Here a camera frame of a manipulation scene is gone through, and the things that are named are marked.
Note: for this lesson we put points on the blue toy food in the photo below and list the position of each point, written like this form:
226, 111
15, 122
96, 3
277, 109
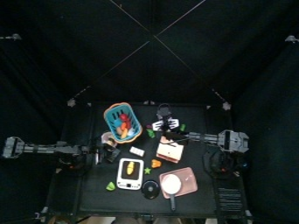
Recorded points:
117, 124

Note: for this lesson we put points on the green toy vegetable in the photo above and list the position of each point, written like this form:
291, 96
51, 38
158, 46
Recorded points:
151, 133

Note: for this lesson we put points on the wooden box with slot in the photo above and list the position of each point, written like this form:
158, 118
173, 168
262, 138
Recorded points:
170, 153

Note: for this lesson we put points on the green toy star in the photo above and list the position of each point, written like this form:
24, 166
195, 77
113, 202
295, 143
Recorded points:
147, 171

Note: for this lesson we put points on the red toy food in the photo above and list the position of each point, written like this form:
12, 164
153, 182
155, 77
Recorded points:
125, 117

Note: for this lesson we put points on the green toy lime wedge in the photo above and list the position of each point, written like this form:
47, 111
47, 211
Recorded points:
111, 187

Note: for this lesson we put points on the pink rectangular tray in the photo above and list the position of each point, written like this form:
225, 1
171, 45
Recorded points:
189, 179

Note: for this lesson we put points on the white segmented block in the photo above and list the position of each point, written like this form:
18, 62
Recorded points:
137, 151

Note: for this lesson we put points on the black round pot lid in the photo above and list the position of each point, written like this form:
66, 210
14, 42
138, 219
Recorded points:
151, 190

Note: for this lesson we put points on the small green toy piece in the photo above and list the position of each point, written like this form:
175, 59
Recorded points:
182, 127

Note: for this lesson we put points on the grey metal frame bracket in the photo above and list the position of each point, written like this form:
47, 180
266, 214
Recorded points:
15, 37
71, 102
226, 105
291, 38

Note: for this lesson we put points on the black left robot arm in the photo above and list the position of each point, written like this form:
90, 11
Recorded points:
39, 148

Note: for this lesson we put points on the teal basket orange rim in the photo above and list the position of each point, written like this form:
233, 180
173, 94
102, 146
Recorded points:
133, 137

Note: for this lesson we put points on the yellow toy food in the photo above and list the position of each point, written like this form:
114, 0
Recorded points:
125, 134

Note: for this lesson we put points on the purple toy piece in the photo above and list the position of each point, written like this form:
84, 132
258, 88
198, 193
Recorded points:
149, 126

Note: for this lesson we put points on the orange toy food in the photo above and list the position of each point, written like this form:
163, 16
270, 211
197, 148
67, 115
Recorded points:
123, 127

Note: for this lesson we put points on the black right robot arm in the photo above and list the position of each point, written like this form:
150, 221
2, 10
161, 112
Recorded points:
230, 140

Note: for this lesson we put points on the orange toy croissant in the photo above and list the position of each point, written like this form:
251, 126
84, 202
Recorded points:
157, 164

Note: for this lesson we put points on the yellow toy corn cob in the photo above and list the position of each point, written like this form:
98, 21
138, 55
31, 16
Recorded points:
130, 168

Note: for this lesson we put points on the small grey round bowl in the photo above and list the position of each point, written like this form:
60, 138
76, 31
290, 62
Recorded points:
107, 137

